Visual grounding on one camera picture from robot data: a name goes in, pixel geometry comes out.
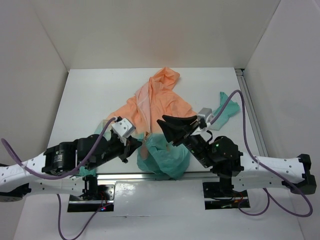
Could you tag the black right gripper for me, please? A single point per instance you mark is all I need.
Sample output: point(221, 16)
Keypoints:
point(175, 126)

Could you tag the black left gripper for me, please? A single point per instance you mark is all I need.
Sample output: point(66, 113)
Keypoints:
point(131, 144)

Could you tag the orange and teal jacket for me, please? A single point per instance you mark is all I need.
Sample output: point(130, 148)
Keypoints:
point(149, 103)

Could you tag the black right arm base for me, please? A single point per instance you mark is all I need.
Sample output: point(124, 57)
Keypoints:
point(214, 199)

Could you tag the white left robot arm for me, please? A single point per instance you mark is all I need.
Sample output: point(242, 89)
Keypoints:
point(26, 179)

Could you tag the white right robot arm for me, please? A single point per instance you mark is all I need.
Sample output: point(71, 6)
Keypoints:
point(267, 172)

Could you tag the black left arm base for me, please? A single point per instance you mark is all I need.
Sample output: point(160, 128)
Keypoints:
point(94, 195)

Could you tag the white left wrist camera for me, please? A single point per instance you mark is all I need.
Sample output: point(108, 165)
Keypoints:
point(123, 128)

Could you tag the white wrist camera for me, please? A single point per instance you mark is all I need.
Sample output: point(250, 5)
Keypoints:
point(123, 128)
point(205, 117)

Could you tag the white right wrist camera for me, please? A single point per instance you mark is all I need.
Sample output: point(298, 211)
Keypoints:
point(205, 117)

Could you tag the aluminium rail front table edge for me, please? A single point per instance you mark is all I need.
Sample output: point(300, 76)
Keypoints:
point(204, 176)

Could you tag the aluminium rail table edge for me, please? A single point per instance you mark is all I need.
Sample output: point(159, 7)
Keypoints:
point(261, 146)
point(204, 176)

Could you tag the aluminium rail right table edge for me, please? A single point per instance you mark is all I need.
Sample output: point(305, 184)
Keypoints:
point(261, 146)

